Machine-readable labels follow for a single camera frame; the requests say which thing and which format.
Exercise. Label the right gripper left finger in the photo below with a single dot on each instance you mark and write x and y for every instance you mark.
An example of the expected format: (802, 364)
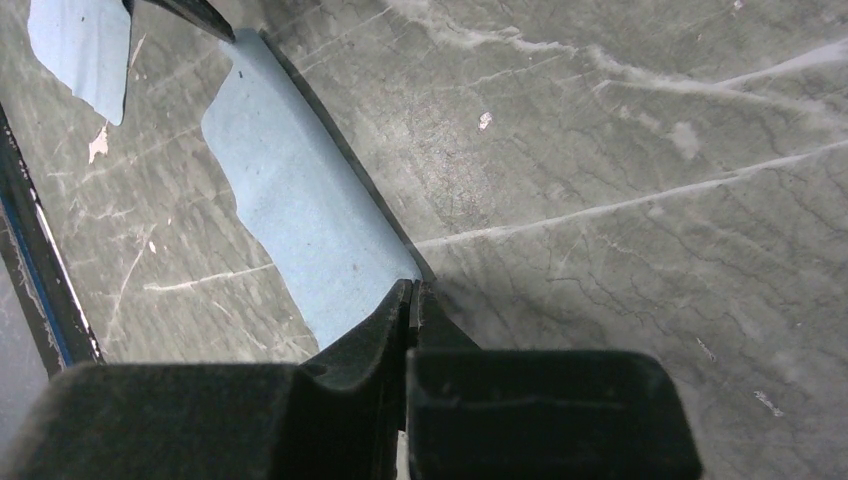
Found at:
(334, 416)

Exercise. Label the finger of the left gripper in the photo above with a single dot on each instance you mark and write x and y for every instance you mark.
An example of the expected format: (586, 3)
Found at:
(201, 14)

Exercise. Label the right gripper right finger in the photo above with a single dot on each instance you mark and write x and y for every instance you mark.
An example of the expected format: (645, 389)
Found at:
(537, 414)

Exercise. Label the blue cleaning cloth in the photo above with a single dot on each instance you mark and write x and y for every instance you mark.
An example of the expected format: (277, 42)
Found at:
(85, 45)
(299, 197)

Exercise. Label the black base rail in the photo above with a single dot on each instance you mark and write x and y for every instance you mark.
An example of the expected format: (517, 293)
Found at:
(52, 312)

